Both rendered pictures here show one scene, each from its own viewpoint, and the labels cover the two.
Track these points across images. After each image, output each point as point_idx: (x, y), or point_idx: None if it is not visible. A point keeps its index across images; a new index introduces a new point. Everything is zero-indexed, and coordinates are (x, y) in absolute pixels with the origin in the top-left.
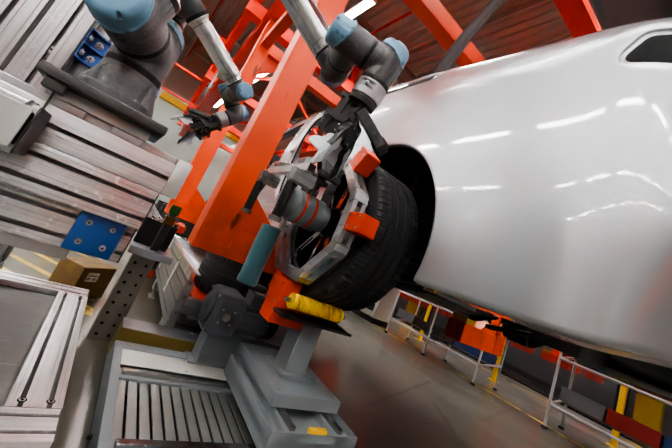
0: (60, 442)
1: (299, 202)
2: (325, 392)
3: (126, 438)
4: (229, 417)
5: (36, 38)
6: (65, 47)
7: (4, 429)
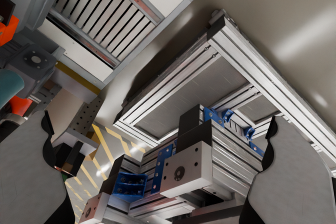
0: (161, 43)
1: None
2: None
3: (148, 21)
4: None
5: None
6: None
7: (232, 43)
